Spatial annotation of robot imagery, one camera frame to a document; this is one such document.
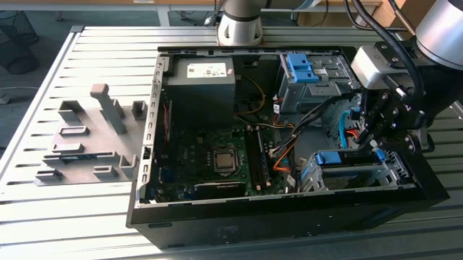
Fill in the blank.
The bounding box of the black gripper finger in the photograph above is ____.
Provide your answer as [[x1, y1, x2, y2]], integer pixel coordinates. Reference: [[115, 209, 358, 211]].
[[356, 90, 400, 151], [375, 128, 435, 155]]

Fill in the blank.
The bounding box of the hard disk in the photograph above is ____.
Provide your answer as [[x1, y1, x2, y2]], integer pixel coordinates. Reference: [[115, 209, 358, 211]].
[[299, 149, 387, 187]]

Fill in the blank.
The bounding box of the grey disk bay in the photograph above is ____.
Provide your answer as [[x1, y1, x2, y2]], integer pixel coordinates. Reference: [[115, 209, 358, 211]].
[[298, 148, 402, 193]]

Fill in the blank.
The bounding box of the grey optical drive cage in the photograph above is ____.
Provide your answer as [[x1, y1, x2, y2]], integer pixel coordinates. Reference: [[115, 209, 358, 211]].
[[276, 53, 363, 116]]

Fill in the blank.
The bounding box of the blue drive cage latch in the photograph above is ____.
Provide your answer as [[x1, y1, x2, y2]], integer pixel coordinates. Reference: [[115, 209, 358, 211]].
[[287, 53, 322, 83]]

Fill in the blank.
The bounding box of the black RAM slot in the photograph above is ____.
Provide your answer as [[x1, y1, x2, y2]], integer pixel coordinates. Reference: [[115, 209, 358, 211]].
[[243, 125, 261, 192], [255, 126, 272, 187]]

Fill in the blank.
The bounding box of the wooden cabinet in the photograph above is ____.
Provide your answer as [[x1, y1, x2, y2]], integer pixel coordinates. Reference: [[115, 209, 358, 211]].
[[367, 0, 420, 38]]

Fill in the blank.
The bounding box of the silver CPU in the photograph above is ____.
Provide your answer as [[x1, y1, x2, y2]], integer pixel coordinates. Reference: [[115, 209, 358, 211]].
[[216, 153, 236, 167]]

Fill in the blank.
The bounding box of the CPU socket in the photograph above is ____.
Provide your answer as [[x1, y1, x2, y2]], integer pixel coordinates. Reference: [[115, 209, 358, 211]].
[[212, 146, 241, 177]]

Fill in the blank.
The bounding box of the black graphics card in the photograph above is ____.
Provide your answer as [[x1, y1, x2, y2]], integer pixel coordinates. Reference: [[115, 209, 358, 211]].
[[193, 180, 247, 200]]

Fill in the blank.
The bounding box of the black open PC case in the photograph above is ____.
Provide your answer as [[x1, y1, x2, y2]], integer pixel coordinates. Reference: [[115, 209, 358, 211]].
[[125, 45, 451, 249]]

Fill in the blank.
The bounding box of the green motherboard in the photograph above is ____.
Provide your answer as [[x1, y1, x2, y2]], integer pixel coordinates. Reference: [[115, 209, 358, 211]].
[[155, 127, 290, 203]]

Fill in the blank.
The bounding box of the grey parts rack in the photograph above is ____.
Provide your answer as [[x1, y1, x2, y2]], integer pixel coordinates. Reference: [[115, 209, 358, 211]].
[[33, 82, 149, 187]]

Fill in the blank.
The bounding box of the dark RAM stick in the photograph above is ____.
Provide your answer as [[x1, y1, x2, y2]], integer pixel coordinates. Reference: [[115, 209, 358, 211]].
[[59, 154, 97, 161]]

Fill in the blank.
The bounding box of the white framed desk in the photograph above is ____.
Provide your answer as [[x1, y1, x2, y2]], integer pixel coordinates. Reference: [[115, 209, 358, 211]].
[[0, 0, 384, 28]]

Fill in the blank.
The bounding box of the black mesh wastebasket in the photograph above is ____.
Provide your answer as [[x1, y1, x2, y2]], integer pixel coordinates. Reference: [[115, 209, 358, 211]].
[[0, 10, 40, 75]]

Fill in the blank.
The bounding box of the light blue data wire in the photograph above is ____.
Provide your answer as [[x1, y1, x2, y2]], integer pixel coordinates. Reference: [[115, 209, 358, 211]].
[[339, 110, 359, 150]]

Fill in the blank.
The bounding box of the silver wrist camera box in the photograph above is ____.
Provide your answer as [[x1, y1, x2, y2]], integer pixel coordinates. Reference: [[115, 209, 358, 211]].
[[350, 44, 415, 92]]

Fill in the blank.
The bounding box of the black wire bundle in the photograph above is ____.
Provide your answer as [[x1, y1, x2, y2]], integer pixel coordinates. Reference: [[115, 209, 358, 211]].
[[270, 93, 354, 158]]

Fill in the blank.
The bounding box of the multicoloured power wire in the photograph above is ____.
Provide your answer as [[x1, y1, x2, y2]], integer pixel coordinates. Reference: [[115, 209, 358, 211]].
[[235, 113, 296, 130]]

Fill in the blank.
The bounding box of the orange motherboard wire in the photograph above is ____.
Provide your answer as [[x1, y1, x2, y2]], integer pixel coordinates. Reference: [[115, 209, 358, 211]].
[[272, 146, 296, 173]]

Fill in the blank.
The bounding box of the thick black gripper cable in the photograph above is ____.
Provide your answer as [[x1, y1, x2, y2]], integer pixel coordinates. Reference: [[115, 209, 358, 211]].
[[352, 0, 424, 96]]

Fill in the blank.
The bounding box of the yellow power wire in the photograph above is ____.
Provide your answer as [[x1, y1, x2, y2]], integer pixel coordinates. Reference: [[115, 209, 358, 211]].
[[233, 75, 267, 117]]

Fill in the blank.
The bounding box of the red thin wire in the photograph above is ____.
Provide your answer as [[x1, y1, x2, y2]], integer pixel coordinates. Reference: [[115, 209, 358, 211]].
[[163, 101, 173, 141]]

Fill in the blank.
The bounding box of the white floor cable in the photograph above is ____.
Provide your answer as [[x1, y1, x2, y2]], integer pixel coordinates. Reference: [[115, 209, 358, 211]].
[[0, 86, 40, 93]]

